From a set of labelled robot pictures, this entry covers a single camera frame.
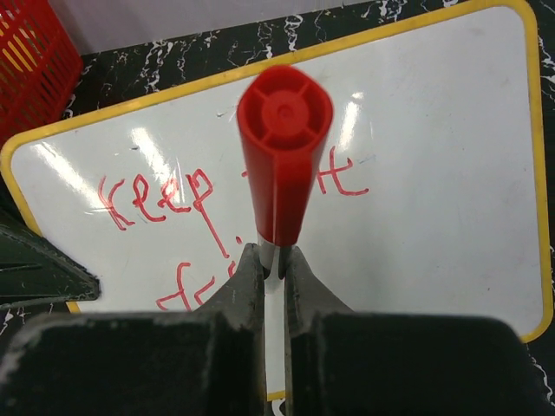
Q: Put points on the red plastic shopping basket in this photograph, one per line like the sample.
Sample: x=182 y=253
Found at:
x=40 y=66

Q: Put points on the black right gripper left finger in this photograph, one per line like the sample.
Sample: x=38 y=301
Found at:
x=235 y=377

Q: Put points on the yellow-framed whiteboard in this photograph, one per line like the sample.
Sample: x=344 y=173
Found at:
x=430 y=196

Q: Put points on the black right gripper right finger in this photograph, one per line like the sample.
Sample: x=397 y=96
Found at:
x=322 y=360

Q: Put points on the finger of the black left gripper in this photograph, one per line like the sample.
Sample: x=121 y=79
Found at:
x=33 y=271

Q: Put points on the red-capped whiteboard marker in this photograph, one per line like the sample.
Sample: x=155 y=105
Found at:
x=284 y=118

